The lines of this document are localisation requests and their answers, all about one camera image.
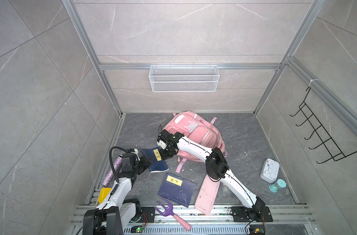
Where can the purple glitter microphone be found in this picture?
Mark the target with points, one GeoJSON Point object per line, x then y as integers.
{"type": "Point", "coordinates": [116, 165]}

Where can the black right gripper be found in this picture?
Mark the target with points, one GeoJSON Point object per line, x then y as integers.
{"type": "Point", "coordinates": [164, 156]}

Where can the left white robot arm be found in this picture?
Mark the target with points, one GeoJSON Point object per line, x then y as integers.
{"type": "Point", "coordinates": [112, 215]}

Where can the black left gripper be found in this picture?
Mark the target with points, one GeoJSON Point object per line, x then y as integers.
{"type": "Point", "coordinates": [146, 163]}

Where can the clear plastic pen box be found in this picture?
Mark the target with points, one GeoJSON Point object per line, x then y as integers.
{"type": "Point", "coordinates": [225, 189]}

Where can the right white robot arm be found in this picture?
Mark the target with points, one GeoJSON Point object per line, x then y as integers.
{"type": "Point", "coordinates": [216, 168]}

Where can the pink school backpack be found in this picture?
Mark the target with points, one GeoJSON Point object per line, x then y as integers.
{"type": "Point", "coordinates": [198, 130]}

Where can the large navy blue book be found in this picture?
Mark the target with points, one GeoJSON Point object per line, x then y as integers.
{"type": "Point", "coordinates": [177, 189]}

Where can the black wire hook rack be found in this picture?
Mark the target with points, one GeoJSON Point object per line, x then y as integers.
{"type": "Point", "coordinates": [323, 135]}

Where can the small green circuit board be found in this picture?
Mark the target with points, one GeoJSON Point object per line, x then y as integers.
{"type": "Point", "coordinates": [137, 229]}

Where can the white power strip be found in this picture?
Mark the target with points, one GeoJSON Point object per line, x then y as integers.
{"type": "Point", "coordinates": [270, 170]}

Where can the yellow toy shovel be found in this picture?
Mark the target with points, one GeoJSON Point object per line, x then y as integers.
{"type": "Point", "coordinates": [103, 194]}

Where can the pink pencil case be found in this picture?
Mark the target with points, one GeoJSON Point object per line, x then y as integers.
{"type": "Point", "coordinates": [207, 195]}

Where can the purple toy garden fork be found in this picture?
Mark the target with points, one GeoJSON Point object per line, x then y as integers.
{"type": "Point", "coordinates": [168, 211]}

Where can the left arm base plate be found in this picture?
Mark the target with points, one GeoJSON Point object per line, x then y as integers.
{"type": "Point", "coordinates": [146, 214]}

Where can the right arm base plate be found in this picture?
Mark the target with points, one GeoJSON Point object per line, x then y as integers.
{"type": "Point", "coordinates": [243, 214]}

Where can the small navy blue book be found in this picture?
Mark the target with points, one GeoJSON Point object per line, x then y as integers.
{"type": "Point", "coordinates": [157, 163]}

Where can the white wire mesh basket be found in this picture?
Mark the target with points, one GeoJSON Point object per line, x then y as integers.
{"type": "Point", "coordinates": [194, 78]}

